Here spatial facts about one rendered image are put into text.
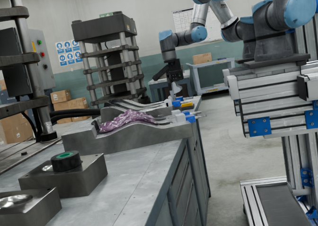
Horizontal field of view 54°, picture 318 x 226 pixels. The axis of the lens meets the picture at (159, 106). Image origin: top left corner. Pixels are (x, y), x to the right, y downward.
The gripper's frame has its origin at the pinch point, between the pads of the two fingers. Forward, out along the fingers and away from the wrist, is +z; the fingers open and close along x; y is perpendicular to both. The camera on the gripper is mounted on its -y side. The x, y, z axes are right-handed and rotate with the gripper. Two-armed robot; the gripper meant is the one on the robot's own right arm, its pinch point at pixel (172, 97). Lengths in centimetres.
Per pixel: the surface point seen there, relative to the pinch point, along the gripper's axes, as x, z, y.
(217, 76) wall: 633, 47, 10
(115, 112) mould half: -17.8, 0.9, -27.7
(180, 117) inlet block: -41.0, 3.9, 8.5
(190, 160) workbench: 0.0, 37.2, 3.0
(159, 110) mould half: -17.8, 3.4, -4.9
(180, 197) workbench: -43, 38, 3
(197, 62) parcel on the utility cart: 570, 0, -30
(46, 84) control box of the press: 19, -19, -85
